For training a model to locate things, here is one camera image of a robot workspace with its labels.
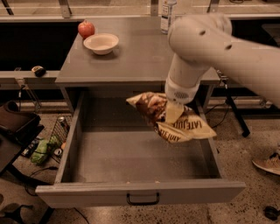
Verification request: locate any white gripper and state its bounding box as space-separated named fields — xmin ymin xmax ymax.
xmin=164 ymin=76 xmax=200 ymax=123

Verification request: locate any brown chip bag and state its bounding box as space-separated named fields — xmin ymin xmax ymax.
xmin=126 ymin=92 xmax=216 ymax=144

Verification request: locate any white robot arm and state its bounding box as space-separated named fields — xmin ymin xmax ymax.
xmin=164 ymin=13 xmax=280 ymax=108

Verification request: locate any open grey drawer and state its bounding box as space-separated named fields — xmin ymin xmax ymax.
xmin=36 ymin=93 xmax=245 ymax=208

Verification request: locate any green chip bag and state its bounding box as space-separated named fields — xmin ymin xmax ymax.
xmin=31 ymin=139 xmax=58 ymax=165

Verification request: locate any black tripod stand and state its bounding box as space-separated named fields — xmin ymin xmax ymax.
xmin=217 ymin=70 xmax=250 ymax=137

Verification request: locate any white bowl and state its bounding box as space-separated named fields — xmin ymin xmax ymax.
xmin=83 ymin=33 xmax=119 ymax=55

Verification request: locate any clear water bottle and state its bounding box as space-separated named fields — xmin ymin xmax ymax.
xmin=160 ymin=0 xmax=177 ymax=34

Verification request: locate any soda can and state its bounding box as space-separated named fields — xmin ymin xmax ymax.
xmin=58 ymin=116 xmax=69 ymax=132

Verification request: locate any tan sneaker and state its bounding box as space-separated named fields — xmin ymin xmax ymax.
xmin=252 ymin=148 xmax=280 ymax=175

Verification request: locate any red apple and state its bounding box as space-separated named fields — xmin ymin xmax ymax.
xmin=78 ymin=20 xmax=95 ymax=39

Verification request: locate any black yellow tape measure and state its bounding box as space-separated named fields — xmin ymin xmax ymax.
xmin=31 ymin=66 xmax=46 ymax=77

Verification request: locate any brown office chair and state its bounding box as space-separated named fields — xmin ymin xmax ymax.
xmin=0 ymin=101 xmax=56 ymax=224

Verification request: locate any black drawer handle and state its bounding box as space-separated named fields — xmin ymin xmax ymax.
xmin=126 ymin=192 xmax=160 ymax=206

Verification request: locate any wire basket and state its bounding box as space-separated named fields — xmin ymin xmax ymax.
xmin=49 ymin=115 xmax=72 ymax=163

